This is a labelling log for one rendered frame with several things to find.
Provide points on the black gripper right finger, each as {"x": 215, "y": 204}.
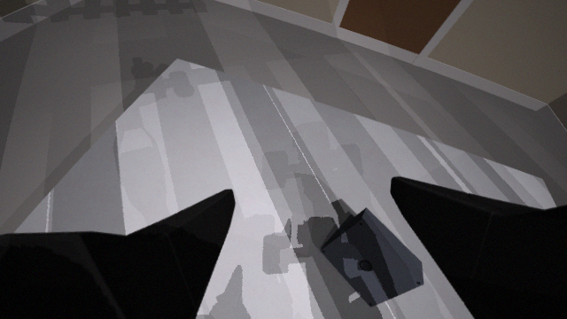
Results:
{"x": 504, "y": 260}

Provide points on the dark grey square panel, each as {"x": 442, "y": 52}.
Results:
{"x": 372, "y": 260}

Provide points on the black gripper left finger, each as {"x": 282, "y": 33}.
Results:
{"x": 158, "y": 272}

